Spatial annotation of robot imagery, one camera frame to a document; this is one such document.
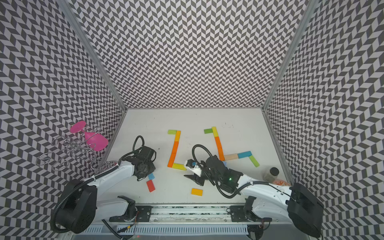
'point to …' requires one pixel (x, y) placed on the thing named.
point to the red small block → (150, 185)
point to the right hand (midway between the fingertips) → (188, 172)
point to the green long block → (254, 161)
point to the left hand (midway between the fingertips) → (150, 171)
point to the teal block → (244, 154)
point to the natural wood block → (231, 156)
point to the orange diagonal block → (171, 161)
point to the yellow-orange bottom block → (196, 192)
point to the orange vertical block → (174, 151)
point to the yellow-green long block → (179, 166)
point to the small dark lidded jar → (272, 175)
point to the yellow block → (215, 131)
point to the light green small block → (172, 132)
